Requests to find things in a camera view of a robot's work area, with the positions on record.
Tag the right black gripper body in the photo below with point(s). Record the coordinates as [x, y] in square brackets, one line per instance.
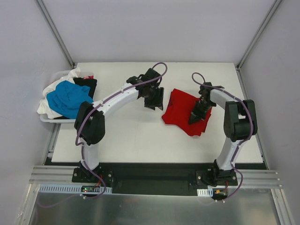
[202, 105]

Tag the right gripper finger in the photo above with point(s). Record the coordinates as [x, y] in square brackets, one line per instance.
[197, 119]
[193, 119]

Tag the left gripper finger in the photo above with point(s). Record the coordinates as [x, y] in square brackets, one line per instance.
[160, 98]
[150, 107]

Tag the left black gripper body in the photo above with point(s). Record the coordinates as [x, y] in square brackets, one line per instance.
[153, 96]

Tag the bright red t shirt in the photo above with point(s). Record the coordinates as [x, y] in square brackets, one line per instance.
[179, 111]

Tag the dark red t shirt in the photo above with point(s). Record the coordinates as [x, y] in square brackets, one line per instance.
[207, 124]

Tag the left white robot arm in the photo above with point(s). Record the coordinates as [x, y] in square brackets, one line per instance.
[90, 121]

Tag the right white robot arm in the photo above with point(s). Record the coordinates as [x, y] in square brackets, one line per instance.
[239, 126]

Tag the black t shirt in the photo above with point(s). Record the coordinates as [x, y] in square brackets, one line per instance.
[89, 83]

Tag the pink garment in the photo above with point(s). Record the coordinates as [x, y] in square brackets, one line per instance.
[89, 77]

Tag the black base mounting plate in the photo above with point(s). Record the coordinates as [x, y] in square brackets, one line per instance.
[178, 188]

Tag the blue t shirt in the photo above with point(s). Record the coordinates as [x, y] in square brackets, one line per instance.
[68, 100]

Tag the white plastic laundry basket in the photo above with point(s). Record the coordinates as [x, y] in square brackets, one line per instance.
[82, 75]

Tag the white t shirt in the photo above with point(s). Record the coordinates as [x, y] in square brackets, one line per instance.
[49, 103]

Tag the right white cable duct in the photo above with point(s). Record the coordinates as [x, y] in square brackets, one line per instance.
[205, 192]

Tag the white cable duct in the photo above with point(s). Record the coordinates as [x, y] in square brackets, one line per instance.
[205, 192]
[74, 189]

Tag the aluminium frame rail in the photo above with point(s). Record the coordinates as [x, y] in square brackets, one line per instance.
[191, 174]

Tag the left white cable duct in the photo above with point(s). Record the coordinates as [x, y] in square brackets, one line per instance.
[74, 189]

